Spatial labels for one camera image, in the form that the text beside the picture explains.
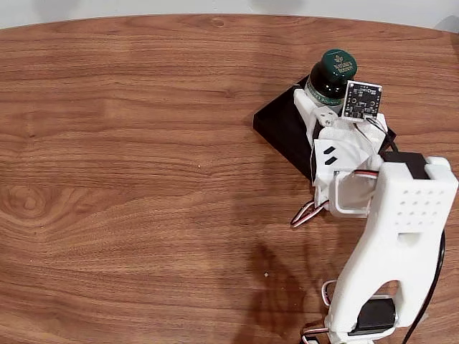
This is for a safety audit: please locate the green-capped biotin pill bottle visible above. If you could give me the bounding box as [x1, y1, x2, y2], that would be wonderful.
[303, 48, 359, 109]

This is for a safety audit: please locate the shallow black box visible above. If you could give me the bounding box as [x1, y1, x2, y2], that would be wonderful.
[252, 73, 397, 181]

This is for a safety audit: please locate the red white black servo cable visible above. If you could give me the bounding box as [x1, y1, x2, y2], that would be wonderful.
[289, 199, 330, 228]
[351, 168, 382, 179]
[320, 278, 338, 310]

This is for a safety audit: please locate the camera circuit board on mount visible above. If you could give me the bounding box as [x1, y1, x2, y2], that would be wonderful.
[340, 80, 388, 144]

